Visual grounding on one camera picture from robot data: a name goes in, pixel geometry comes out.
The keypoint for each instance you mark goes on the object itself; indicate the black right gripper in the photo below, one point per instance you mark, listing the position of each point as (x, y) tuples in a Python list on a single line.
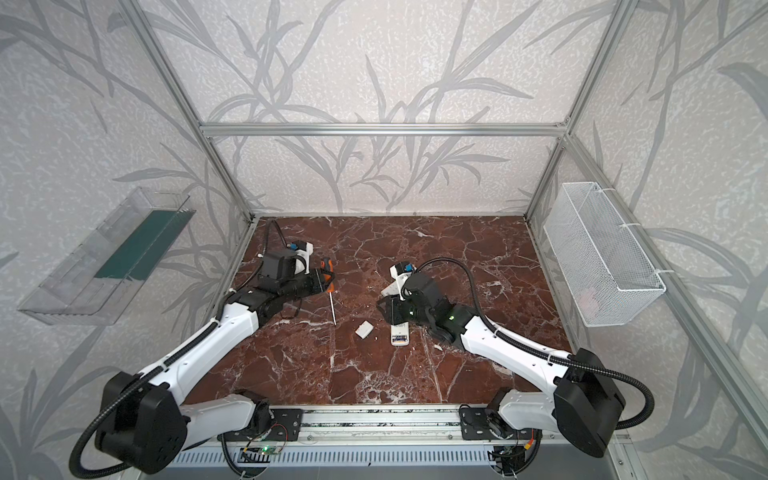
[(389, 309)]

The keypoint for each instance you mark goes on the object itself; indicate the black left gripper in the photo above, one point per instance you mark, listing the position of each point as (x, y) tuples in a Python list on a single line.
[(318, 281)]

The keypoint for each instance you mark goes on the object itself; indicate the orange handled screwdriver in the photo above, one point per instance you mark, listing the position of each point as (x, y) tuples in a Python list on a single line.
[(327, 264)]

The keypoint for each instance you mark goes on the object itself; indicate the white remote being unloaded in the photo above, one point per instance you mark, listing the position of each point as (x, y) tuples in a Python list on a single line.
[(400, 335)]

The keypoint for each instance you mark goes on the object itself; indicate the white battery cover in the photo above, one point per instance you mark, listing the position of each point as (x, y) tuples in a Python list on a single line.
[(364, 330)]

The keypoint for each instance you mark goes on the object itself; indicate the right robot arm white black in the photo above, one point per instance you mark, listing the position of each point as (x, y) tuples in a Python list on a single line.
[(582, 405)]

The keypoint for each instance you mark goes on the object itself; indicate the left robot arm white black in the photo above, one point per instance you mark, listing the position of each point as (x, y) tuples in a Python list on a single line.
[(144, 422)]

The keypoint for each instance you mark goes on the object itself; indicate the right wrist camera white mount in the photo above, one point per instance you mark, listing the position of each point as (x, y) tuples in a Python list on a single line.
[(399, 272)]

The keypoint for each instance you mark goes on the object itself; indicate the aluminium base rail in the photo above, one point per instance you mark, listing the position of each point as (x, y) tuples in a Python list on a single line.
[(367, 424)]

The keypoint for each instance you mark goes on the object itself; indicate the aluminium horizontal frame bar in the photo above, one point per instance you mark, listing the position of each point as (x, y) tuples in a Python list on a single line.
[(382, 129)]

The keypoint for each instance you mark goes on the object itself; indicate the small circuit board with wires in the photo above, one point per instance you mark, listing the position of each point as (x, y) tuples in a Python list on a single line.
[(259, 453)]

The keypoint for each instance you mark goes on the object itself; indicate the white wire mesh basket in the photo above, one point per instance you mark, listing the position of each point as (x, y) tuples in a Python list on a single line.
[(609, 275)]

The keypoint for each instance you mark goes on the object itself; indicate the clear plastic wall tray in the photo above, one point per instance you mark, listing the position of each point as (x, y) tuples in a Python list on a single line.
[(95, 283)]

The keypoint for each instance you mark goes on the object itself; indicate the aluminium frame post left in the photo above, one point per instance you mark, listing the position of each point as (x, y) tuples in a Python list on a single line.
[(138, 22)]

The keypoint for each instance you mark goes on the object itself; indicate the aluminium frame post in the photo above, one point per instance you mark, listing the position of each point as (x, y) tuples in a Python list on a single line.
[(616, 26), (138, 22)]

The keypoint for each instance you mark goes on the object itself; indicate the aluminium frame post right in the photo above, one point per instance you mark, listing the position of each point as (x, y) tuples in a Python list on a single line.
[(616, 26)]

